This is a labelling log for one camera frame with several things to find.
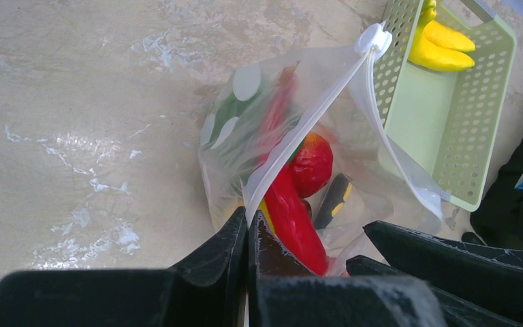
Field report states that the green bell pepper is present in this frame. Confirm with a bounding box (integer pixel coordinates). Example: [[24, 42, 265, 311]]
[[200, 91, 270, 197]]

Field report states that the light green plastic basket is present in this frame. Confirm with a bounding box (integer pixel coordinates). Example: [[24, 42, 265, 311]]
[[374, 1, 517, 212]]

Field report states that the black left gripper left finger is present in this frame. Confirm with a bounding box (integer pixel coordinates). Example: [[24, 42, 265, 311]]
[[0, 208, 247, 326]]

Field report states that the black plastic toolbox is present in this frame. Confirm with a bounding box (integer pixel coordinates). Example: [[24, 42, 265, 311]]
[[470, 137, 523, 250]]

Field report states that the red chili pepper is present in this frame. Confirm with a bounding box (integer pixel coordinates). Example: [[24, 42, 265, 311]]
[[260, 65, 328, 276]]

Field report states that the clear dotted zip top bag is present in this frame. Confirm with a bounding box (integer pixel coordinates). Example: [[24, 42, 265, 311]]
[[197, 23, 443, 276]]

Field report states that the yellow banana bunch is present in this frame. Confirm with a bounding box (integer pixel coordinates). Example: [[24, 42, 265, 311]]
[[408, 1, 476, 72]]

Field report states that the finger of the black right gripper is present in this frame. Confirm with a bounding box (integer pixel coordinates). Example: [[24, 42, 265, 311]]
[[346, 255, 523, 326], [364, 221, 523, 316]]

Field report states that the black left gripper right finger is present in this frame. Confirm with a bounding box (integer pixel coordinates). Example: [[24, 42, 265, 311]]
[[248, 210, 447, 327]]

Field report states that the yellow black screwdriver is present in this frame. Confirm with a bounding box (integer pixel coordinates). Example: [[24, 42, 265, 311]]
[[313, 173, 352, 230]]

